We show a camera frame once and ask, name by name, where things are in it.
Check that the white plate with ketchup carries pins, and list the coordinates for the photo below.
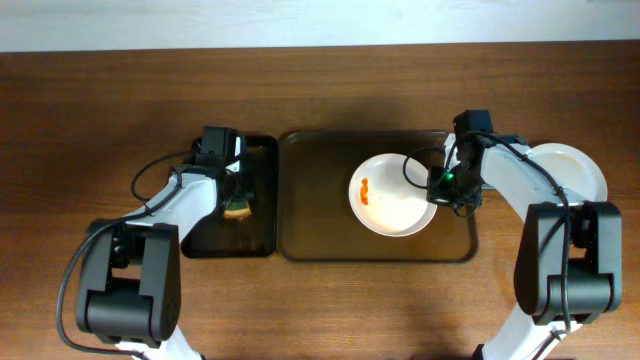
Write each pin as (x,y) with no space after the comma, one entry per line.
(573,169)

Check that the orange green sponge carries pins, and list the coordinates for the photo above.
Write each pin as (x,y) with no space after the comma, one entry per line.
(237,209)

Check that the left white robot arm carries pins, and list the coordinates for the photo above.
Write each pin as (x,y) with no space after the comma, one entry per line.
(129,293)

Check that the large brown tray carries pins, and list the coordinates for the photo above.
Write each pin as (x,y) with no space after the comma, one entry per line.
(315,221)

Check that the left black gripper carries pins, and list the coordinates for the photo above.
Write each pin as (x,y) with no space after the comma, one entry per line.
(239,189)

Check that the white plate front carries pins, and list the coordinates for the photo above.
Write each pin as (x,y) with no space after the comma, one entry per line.
(383,199)

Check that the small black tray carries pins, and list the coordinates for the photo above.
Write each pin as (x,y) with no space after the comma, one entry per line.
(254,235)

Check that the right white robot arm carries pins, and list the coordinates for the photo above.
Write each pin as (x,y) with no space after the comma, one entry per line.
(568,269)

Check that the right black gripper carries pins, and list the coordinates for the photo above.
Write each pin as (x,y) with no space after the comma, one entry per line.
(451,192)

